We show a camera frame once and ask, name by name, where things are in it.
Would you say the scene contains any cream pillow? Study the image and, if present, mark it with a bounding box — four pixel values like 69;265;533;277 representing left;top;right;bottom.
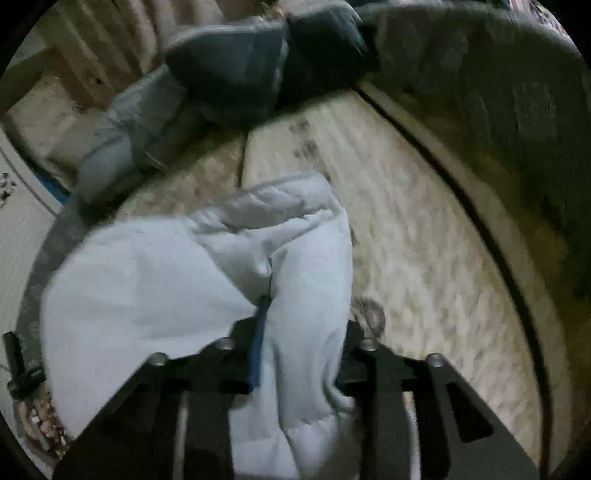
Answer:
7;74;116;185

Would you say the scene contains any wooden headboard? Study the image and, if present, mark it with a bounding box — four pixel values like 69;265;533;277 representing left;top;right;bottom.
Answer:
0;0;259;114

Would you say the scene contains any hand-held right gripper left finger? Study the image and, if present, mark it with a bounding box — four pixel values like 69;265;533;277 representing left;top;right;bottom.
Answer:
53;295;273;480

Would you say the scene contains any small black device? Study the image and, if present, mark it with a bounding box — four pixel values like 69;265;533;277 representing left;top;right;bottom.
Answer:
2;331;46;398

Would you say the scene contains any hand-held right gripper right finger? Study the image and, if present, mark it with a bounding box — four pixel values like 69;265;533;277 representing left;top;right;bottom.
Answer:
337;318;541;480

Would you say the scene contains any white ribbed cabinet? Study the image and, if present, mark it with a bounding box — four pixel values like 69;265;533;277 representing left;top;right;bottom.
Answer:
0;129;63;352

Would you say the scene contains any grey-blue folded quilt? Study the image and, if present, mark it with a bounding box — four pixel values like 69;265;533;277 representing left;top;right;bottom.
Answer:
74;28;287;204

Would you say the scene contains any white puffer jacket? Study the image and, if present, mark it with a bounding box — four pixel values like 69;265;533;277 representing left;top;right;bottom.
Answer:
41;171;358;480

